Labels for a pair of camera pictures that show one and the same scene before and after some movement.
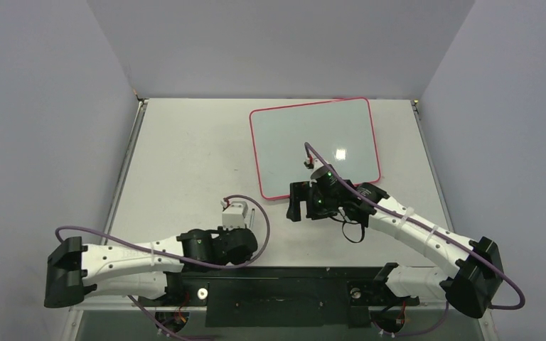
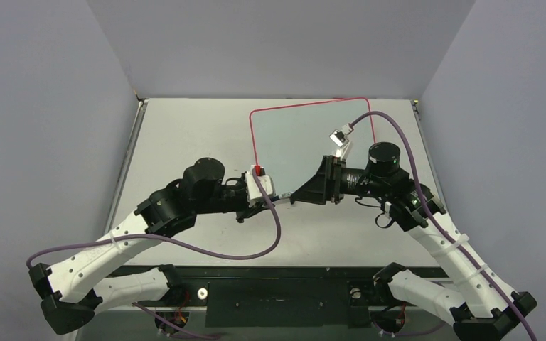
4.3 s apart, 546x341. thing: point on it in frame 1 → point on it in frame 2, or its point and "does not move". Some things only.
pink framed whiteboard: (343, 130) does not move
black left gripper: (226, 231) → (251, 211)
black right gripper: (296, 202) → (334, 180)
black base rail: (287, 297) does not move
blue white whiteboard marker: (252, 222) → (281, 196)
